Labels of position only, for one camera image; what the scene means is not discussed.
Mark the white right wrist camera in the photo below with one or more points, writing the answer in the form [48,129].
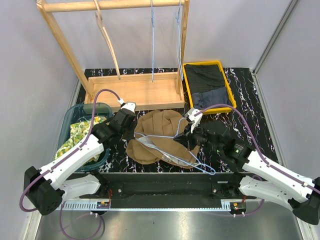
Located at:
[194,117]

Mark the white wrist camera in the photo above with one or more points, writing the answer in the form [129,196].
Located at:
[127,108]
[194,117]

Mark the yellow plastic tray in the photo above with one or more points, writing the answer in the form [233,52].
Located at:
[217,108]

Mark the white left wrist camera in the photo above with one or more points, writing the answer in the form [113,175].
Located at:
[127,108]

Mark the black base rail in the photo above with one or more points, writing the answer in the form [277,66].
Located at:
[169,191]

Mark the tan brown skirt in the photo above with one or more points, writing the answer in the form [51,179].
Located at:
[157,122]

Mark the dark blue garment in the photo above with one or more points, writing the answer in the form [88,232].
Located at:
[209,98]

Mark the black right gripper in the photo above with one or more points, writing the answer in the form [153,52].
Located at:
[186,139]

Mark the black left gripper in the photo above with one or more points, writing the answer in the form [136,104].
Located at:
[131,135]

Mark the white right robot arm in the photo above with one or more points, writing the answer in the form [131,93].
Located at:
[256,175]

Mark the wooden clothes rack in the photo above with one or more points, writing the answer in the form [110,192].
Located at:
[128,24]

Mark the wooden hanger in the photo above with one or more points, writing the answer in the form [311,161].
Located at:
[103,30]

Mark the black striped garment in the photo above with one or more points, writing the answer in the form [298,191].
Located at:
[203,78]

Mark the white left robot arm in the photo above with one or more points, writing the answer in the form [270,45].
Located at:
[48,187]

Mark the yellow floral cloth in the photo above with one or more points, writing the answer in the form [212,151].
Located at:
[78,131]

